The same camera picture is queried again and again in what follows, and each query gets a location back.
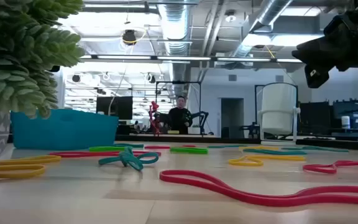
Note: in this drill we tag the green artificial plant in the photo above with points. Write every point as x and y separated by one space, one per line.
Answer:
17 56

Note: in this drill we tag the red figure stand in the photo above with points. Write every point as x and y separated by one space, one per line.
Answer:
154 118

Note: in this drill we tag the dark cabinet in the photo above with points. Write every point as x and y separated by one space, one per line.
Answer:
353 112

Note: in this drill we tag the white canister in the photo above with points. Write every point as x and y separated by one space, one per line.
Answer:
345 122

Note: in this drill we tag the black background robot arm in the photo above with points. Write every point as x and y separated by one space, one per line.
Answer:
202 114

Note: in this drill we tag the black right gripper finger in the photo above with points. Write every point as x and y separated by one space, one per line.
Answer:
317 74
309 54

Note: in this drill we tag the person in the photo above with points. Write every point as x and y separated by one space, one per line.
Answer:
179 119

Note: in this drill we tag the black ceiling device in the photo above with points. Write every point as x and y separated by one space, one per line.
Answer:
129 37

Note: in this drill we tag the large red rubber band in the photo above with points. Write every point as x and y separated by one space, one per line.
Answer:
259 200

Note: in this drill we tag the black table edge frame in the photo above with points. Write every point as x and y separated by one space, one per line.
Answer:
228 140

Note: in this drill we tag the blue plastic bin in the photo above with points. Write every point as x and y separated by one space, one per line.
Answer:
64 130

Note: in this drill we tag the black monitor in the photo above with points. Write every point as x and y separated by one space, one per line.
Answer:
120 107

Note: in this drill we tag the slanted silver air duct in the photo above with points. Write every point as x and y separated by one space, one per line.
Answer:
269 12

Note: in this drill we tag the grey door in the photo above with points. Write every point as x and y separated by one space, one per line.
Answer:
232 118

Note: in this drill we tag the yellow rubber band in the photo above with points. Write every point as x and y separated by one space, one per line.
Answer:
17 167
54 159
291 158
259 148

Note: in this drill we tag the long ceiling light bar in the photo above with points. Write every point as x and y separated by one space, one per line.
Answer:
182 58

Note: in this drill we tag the dark screen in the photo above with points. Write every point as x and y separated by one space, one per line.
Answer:
315 115

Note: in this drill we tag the white drum on stand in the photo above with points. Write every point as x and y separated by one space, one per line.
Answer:
278 105

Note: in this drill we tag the teal rubber band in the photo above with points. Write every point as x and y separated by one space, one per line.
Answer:
275 152
322 149
135 145
127 158

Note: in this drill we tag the green rubber band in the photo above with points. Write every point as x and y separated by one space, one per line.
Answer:
104 149
188 151

